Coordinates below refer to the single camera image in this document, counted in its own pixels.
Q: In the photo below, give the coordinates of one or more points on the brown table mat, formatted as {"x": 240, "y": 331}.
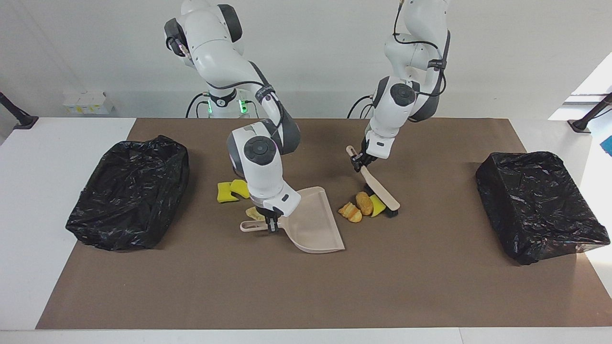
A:
{"x": 430, "y": 296}

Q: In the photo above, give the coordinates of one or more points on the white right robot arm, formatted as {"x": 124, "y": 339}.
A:
{"x": 215, "y": 52}

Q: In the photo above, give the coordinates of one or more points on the beige plastic dustpan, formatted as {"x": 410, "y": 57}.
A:
{"x": 311, "y": 224}

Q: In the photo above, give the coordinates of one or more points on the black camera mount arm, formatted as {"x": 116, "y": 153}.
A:
{"x": 581, "y": 125}
{"x": 21, "y": 119}

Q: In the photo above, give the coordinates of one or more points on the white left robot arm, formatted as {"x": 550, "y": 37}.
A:
{"x": 420, "y": 52}

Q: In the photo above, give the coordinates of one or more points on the white wall boxes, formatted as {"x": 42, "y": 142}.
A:
{"x": 88, "y": 102}

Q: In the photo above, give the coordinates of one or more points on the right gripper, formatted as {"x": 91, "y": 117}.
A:
{"x": 277, "y": 200}

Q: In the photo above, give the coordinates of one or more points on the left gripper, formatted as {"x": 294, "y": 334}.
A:
{"x": 381, "y": 143}

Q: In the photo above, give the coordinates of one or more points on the blue object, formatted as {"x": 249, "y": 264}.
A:
{"x": 608, "y": 145}

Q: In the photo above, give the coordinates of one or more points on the brown oval bread roll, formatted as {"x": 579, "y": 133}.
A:
{"x": 364, "y": 203}

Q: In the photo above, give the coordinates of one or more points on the black bag-lined trash bin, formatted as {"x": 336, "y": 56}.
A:
{"x": 129, "y": 191}
{"x": 540, "y": 205}

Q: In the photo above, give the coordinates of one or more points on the yellow green-backed sponge wedge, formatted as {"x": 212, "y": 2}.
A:
{"x": 378, "y": 206}

